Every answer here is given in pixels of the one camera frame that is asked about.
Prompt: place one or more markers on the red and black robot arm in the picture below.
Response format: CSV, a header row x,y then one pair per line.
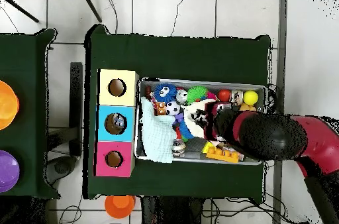
x,y
270,136

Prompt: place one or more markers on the long orange toy block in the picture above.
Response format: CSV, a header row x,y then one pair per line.
x,y
223,154

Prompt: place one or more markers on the orange plastic cup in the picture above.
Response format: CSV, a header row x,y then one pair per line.
x,y
119,206

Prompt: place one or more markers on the red rubber ball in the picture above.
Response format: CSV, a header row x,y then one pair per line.
x,y
224,95

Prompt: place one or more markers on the crushed clear plastic bottle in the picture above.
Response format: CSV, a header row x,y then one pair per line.
x,y
119,122

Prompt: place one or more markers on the mint muslin cloth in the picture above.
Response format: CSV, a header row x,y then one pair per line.
x,y
156,134

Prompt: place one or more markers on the green spiky rubber ball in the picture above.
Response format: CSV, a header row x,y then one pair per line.
x,y
196,93

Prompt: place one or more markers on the grey round stand base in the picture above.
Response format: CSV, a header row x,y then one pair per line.
x,y
62,167

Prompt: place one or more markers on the purple plastic bowl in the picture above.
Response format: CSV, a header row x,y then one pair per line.
x,y
8,171

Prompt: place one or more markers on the wooden box with three holes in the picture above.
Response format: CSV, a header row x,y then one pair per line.
x,y
103,155

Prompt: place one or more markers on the black floor post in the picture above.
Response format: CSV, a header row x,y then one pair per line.
x,y
76,102

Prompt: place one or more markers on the dark green tablecloth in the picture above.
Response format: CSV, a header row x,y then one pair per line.
x,y
172,57
34,88

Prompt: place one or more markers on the large yellow ball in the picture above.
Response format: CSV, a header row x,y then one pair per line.
x,y
250,97

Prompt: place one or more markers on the blue spiky ball with eyes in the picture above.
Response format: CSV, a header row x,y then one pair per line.
x,y
170,94

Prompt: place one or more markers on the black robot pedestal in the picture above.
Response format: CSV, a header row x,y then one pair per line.
x,y
172,212

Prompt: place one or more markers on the orange plastic bowl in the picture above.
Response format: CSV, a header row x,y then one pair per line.
x,y
6,106

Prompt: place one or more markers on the cream muslin cloth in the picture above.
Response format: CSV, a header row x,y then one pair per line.
x,y
192,128

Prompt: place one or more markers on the black and white soccer ball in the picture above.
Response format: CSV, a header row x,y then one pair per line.
x,y
173,108

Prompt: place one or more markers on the black stand legs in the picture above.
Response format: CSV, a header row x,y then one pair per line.
x,y
90,5

